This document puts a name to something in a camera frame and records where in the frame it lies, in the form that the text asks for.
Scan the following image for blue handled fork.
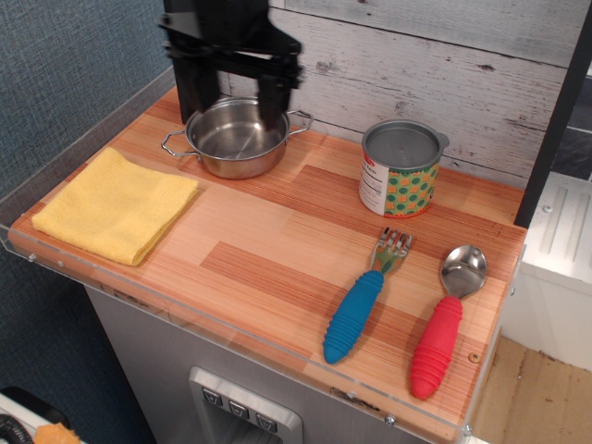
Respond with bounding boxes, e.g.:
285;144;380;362
323;228;413;364

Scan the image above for small stainless steel pot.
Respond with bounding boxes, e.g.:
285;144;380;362
161;97;314;179

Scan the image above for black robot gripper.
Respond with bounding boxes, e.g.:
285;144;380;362
158;1;302;131

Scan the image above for clear acrylic table guard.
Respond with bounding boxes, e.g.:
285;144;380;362
1;71;525;443

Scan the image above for dark vertical post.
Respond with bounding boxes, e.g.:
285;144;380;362
161;1;217;123
514;6;591;228

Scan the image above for red handled spoon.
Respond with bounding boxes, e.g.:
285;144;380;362
410;245;487;400

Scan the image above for silver dispenser button panel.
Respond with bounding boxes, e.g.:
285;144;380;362
189;366;303;443

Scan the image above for green orange dotted toy can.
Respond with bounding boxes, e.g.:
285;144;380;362
359;119;450;218

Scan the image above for black and orange object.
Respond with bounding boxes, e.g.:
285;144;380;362
1;387;83;443

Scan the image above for yellow folded cloth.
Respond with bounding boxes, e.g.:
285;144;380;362
31;147;199;266

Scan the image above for grey toy fridge cabinet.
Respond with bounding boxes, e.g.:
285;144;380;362
86;284;472;443

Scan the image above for dark vertical post left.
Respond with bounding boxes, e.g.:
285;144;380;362
161;1;217;123

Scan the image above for dark vertical post right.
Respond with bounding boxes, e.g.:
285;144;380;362
514;6;591;228

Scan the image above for white toy furniture piece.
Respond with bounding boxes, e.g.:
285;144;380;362
500;172;591;370

